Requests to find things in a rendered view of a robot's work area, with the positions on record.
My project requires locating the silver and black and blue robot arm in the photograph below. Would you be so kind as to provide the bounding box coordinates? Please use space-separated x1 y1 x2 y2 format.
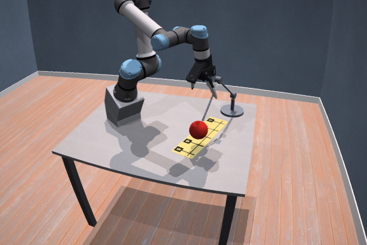
113 0 210 103

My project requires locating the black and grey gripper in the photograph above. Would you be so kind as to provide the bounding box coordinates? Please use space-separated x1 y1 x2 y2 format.
195 54 218 99

